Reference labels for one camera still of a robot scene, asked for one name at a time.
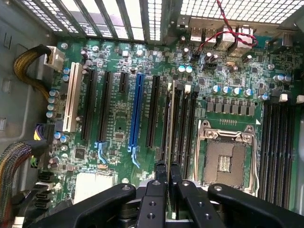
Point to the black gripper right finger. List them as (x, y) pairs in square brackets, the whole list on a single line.
[(197, 209)]

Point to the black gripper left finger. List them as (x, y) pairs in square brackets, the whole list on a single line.
[(152, 206)]

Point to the metal CPU socket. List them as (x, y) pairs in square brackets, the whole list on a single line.
[(225, 156)]

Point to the silver chipset heatsink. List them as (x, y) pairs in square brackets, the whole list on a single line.
[(93, 186)]

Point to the long black expansion slot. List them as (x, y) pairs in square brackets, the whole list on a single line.
[(152, 111), (89, 107), (104, 107)]

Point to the green PC motherboard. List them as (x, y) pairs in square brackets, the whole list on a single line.
[(118, 114)]

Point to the blue expansion slot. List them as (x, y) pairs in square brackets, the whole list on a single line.
[(136, 107)]

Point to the black SATA port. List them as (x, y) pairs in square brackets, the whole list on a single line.
[(45, 177), (42, 199)]

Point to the black main power connector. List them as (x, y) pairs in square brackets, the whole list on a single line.
[(45, 140)]

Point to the short black expansion slot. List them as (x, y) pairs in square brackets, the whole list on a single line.
[(123, 82)]

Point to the white PCI expansion slot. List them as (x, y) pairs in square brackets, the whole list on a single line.
[(71, 99)]

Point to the grey metal PC case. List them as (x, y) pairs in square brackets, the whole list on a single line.
[(14, 107)]

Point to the metal rear port block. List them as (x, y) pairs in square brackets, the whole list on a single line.
[(221, 39)]

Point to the white power connector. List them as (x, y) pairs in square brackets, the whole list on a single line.
[(54, 58)]

